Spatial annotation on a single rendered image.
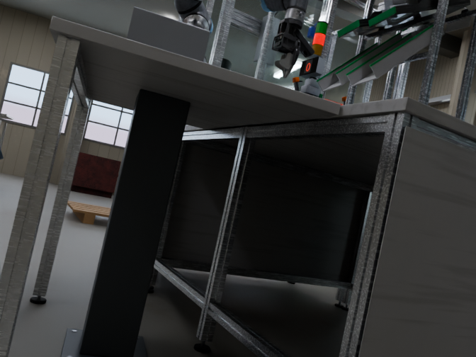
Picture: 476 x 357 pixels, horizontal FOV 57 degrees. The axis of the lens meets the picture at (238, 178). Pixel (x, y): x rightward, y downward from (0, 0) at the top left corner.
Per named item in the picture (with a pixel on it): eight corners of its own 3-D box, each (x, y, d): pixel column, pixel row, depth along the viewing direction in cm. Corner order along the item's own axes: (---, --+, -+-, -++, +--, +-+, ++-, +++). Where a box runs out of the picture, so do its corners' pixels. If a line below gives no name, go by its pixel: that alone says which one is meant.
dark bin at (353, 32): (359, 27, 140) (355, 3, 140) (338, 38, 153) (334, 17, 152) (429, 17, 148) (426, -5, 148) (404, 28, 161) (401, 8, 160)
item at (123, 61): (49, 28, 91) (52, 15, 91) (76, 95, 177) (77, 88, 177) (338, 115, 111) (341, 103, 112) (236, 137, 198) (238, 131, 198)
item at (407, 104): (405, 110, 94) (408, 96, 94) (175, 132, 227) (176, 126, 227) (672, 218, 158) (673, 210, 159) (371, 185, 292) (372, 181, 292)
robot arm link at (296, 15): (297, 18, 173) (310, 13, 166) (295, 30, 173) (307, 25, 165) (282, 11, 169) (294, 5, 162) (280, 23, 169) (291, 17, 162)
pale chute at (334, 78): (342, 85, 138) (336, 72, 138) (322, 92, 151) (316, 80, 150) (406, 44, 145) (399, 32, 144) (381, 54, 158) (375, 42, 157)
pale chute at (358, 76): (377, 78, 125) (370, 64, 124) (352, 86, 138) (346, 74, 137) (445, 33, 132) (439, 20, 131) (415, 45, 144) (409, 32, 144)
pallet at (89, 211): (169, 227, 548) (171, 219, 548) (192, 241, 468) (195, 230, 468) (62, 209, 494) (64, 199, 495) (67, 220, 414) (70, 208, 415)
